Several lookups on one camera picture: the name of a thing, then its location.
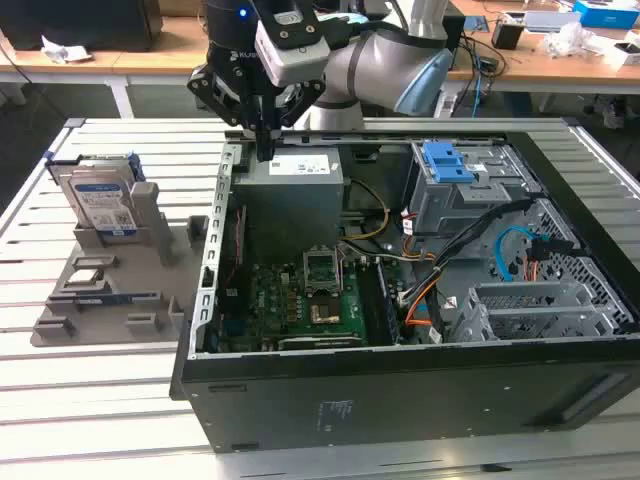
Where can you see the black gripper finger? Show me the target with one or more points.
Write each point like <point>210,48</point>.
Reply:
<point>212,92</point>
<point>292,112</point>

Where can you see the hard disk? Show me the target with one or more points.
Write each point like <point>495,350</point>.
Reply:
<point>100,200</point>

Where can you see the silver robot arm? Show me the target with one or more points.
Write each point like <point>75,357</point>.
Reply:
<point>380,55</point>

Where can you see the grey metal disk bay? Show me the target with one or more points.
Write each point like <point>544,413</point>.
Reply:
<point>525,300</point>

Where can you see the wooden desk with white legs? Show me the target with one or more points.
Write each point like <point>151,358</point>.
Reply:
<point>150,67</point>

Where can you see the grey power supply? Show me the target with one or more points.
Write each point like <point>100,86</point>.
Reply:
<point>285,210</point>

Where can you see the large black box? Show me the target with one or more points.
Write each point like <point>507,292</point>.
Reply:
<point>80,22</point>

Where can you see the crumpled white paper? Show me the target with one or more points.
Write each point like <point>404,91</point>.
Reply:
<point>65,50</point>

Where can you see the CPU socket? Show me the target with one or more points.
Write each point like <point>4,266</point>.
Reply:
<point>321,270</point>

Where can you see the grey metal drive cage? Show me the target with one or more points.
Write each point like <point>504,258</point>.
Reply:
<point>450,200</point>

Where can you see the green motherboard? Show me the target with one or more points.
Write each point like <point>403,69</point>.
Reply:
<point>350,300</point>

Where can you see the grey parts rack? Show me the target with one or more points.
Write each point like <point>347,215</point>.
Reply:
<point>140,280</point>

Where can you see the brown chipset chip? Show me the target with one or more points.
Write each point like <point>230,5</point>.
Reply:
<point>325,312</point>

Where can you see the black RAM slot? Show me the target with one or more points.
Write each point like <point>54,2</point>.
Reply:
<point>389,310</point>
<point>371,305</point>

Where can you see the silver CPU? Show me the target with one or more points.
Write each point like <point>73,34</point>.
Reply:
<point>84,276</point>

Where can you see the black expansion slot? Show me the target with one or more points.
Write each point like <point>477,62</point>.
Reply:
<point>320,343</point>

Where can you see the cluttered wooden desk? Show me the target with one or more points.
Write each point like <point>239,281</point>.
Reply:
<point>550,75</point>

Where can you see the clear plastic bag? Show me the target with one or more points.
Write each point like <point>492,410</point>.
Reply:
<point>575,40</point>

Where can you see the black PC case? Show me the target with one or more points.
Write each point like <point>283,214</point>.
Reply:
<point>400,400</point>

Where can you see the blue cardboard box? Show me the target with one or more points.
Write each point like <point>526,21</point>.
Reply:
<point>607,12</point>

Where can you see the white box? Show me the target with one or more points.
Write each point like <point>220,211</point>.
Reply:
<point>627,55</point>

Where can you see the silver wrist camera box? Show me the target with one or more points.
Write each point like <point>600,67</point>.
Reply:
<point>295,65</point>

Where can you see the blue plastic bay bracket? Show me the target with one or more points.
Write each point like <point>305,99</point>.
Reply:
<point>445,162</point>

